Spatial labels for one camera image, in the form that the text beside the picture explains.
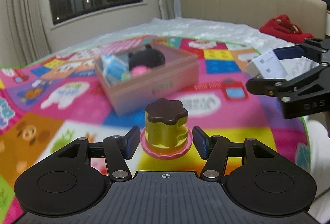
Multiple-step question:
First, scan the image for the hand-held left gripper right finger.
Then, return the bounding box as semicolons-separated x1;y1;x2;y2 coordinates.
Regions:
192;126;277;183

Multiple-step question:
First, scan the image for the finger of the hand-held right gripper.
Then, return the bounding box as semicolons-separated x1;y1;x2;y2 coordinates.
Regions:
246;65;330;104
273;38;330;66

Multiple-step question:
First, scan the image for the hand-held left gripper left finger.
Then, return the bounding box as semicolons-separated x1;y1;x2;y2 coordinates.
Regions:
55;126;141;182

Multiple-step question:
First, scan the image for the small white box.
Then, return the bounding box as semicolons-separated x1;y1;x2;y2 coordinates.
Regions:
246;50;288;80

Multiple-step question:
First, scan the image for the yellow pudding toy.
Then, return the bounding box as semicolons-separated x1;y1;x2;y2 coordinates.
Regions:
140;98;193;160

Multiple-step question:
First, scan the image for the pink cardboard box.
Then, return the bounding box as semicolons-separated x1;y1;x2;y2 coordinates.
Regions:
94;42;200;116

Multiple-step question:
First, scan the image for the pink plastic basket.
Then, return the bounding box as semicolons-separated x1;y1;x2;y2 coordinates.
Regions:
130;65;146;77

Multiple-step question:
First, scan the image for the blue face mask packet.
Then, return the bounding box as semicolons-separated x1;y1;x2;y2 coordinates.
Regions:
100;54;129;84

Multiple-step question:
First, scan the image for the black plush toy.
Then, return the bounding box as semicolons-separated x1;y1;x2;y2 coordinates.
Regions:
127;44;166;71

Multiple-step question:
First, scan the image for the red cloth bag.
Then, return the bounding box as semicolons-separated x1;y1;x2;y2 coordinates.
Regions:
259;15;315;44

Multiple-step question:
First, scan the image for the colourful cartoon play mat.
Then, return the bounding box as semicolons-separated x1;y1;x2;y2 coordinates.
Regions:
0;34;312;224

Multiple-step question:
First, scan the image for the beige padded headboard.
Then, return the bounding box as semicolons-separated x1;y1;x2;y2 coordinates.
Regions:
180;0;328;41

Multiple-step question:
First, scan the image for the white bedspread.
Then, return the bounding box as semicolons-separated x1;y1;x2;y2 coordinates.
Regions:
49;17;330;77

